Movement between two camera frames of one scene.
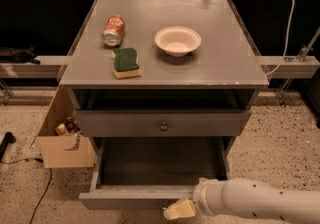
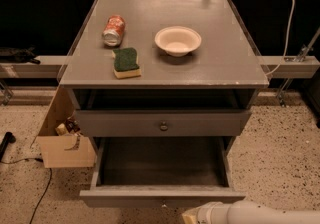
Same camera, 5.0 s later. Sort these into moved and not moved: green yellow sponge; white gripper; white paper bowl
Moved: white gripper
Not moved: white paper bowl; green yellow sponge
